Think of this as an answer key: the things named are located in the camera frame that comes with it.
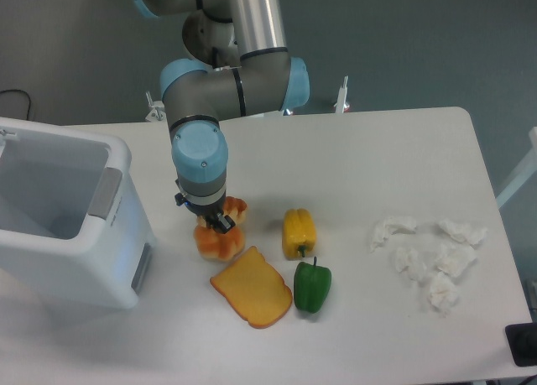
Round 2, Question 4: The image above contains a square toast bread slice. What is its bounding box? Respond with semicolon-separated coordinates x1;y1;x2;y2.
210;247;293;329

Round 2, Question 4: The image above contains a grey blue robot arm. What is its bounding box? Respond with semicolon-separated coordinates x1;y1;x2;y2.
133;0;310;233

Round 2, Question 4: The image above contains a crumpled white tissue top right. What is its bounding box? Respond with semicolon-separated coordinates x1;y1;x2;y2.
437;219;488;247

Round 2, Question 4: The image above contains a white frame at right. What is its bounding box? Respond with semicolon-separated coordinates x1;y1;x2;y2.
496;127;536;209

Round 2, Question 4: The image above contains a crumpled white tissue bottom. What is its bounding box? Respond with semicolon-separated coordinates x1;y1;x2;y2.
427;271;459;316

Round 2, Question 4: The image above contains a crumpled white tissue top left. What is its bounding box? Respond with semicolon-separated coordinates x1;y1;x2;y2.
369;216;417;252

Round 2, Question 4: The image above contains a black cable on floor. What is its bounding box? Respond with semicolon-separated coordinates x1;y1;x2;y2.
0;89;33;118

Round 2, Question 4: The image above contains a crumpled white tissue middle right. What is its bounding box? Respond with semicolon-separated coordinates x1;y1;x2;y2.
435;243;477;278

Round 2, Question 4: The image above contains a white plastic bin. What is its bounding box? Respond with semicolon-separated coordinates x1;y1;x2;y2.
1;118;155;309

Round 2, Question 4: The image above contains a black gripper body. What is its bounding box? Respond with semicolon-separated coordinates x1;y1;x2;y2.
175;179;227;222

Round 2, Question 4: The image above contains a yellow bell pepper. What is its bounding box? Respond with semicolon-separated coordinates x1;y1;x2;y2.
282;208;316;259

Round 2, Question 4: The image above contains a black device at edge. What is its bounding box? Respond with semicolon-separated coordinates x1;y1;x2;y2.
505;322;536;367

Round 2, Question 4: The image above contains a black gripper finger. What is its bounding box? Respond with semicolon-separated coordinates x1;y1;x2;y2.
209;212;235;234

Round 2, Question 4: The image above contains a green bell pepper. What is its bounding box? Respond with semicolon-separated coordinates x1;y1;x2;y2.
294;257;332;314

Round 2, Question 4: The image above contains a braided bread roll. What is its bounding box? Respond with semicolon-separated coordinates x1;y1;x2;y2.
193;226;245;262
196;196;248;228

